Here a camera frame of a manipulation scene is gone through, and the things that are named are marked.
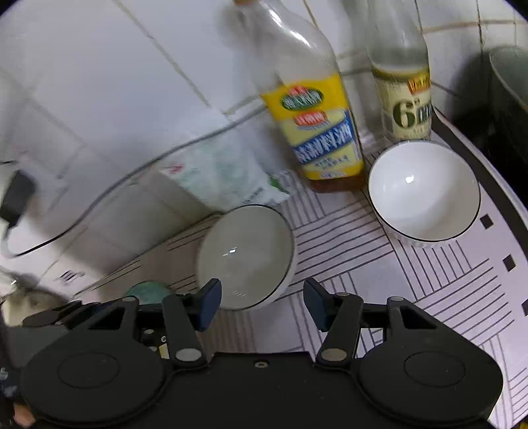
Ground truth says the small wall sticker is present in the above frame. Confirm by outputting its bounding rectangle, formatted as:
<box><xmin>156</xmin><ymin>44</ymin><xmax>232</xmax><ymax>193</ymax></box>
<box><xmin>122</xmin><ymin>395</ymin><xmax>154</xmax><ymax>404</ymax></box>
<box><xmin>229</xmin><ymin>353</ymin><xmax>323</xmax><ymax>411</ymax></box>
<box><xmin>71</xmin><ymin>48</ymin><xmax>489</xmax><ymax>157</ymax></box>
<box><xmin>55</xmin><ymin>268</ymin><xmax>86</xmax><ymax>285</ymax></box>

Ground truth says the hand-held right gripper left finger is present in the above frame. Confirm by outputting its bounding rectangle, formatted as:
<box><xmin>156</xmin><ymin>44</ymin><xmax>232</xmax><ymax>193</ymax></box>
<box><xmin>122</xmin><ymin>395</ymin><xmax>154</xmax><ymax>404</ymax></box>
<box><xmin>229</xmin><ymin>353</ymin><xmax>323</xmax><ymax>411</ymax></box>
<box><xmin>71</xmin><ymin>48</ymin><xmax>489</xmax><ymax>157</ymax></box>
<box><xmin>82</xmin><ymin>278</ymin><xmax>222</xmax><ymax>370</ymax></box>

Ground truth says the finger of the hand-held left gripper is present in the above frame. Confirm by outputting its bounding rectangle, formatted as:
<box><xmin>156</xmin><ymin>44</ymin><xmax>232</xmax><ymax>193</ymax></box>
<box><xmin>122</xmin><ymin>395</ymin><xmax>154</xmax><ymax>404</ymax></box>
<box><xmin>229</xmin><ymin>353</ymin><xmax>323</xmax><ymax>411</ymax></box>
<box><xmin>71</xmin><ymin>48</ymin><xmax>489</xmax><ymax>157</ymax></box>
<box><xmin>22</xmin><ymin>301</ymin><xmax>89</xmax><ymax>328</ymax></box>

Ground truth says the striped white tablecloth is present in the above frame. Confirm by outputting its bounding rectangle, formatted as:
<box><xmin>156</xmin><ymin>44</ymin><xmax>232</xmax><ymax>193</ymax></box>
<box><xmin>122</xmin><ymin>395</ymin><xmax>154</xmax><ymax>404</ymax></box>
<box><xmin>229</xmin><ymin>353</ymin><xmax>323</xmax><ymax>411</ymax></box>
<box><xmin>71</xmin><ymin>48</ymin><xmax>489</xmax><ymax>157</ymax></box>
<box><xmin>99</xmin><ymin>111</ymin><xmax>528</xmax><ymax>429</ymax></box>

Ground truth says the dark cooking pot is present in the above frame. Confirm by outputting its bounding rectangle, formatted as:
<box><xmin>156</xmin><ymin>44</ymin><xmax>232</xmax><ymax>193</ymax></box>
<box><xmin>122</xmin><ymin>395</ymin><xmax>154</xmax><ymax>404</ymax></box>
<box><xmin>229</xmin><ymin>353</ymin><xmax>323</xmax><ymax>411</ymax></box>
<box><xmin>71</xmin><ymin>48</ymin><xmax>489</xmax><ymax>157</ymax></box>
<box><xmin>474</xmin><ymin>46</ymin><xmax>528</xmax><ymax>174</ymax></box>

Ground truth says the white seasoning packet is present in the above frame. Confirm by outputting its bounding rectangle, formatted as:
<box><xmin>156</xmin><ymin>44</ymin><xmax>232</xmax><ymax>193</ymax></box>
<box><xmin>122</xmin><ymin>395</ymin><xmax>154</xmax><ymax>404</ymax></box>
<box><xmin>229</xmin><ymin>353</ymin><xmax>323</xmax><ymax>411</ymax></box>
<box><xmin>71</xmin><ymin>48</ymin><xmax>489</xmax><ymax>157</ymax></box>
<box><xmin>158</xmin><ymin>135</ymin><xmax>303</xmax><ymax>214</ymax></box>

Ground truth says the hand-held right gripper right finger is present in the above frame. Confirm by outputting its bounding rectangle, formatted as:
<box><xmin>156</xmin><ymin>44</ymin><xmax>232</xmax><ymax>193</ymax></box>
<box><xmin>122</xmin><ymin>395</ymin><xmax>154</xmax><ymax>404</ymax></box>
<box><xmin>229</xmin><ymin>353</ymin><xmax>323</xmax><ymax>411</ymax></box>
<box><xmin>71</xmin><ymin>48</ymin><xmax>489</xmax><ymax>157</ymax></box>
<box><xmin>304</xmin><ymin>277</ymin><xmax>444</xmax><ymax>368</ymax></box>

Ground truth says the pale label vinegar bottle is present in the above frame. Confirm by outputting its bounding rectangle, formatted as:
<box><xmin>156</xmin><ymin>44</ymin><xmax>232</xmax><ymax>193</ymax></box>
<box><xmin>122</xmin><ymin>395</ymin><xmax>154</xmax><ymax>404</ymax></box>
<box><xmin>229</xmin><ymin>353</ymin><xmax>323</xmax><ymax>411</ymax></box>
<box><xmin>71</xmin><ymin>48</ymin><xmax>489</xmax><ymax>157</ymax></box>
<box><xmin>366</xmin><ymin>0</ymin><xmax>433</xmax><ymax>143</ymax></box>

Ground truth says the yellow label cooking wine bottle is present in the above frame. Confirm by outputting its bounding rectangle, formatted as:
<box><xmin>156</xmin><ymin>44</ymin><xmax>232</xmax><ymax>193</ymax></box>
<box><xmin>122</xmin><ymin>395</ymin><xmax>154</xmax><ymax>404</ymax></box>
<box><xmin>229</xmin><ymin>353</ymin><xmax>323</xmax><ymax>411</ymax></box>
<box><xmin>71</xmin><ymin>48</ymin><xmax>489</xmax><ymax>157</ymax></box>
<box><xmin>233</xmin><ymin>0</ymin><xmax>366</xmax><ymax>195</ymax></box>

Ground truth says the white bowl with black rim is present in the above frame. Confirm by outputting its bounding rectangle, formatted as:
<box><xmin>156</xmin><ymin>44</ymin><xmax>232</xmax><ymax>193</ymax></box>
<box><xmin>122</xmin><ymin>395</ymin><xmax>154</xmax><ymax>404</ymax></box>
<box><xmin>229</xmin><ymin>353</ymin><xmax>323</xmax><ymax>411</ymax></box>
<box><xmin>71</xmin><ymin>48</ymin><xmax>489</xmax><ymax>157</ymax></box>
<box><xmin>367</xmin><ymin>140</ymin><xmax>481</xmax><ymax>248</ymax></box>
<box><xmin>197</xmin><ymin>205</ymin><xmax>297</xmax><ymax>311</ymax></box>

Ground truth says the blue fried egg plate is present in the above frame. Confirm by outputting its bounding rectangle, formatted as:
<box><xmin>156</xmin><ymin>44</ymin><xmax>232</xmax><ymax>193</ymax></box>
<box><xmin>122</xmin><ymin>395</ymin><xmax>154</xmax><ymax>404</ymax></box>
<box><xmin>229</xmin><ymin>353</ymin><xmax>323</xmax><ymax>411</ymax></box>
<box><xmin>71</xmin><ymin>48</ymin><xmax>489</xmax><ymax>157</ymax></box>
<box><xmin>125</xmin><ymin>281</ymin><xmax>171</xmax><ymax>303</ymax></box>

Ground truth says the black charger cable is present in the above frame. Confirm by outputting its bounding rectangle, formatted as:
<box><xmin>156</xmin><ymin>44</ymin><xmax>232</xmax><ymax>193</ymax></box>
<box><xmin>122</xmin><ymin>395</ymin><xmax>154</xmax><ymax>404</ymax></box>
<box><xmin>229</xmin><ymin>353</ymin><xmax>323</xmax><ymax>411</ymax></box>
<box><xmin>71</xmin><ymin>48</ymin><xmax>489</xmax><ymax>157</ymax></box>
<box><xmin>0</xmin><ymin>115</ymin><xmax>274</xmax><ymax>259</ymax></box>

